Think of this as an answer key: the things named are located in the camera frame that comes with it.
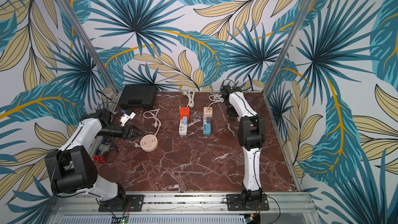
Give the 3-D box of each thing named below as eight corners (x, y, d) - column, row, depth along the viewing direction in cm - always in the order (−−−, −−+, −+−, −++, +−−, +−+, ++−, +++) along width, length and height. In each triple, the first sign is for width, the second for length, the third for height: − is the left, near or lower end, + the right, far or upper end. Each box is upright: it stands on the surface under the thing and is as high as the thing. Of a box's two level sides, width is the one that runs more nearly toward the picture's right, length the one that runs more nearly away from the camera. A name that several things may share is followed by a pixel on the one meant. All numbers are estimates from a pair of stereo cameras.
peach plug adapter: (203, 121, 105) (203, 113, 98) (203, 114, 109) (203, 106, 102) (211, 121, 105) (213, 113, 98) (211, 114, 109) (212, 106, 102)
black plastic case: (119, 108, 111) (116, 103, 106) (127, 89, 123) (124, 83, 118) (154, 109, 111) (152, 103, 106) (158, 90, 123) (157, 84, 118)
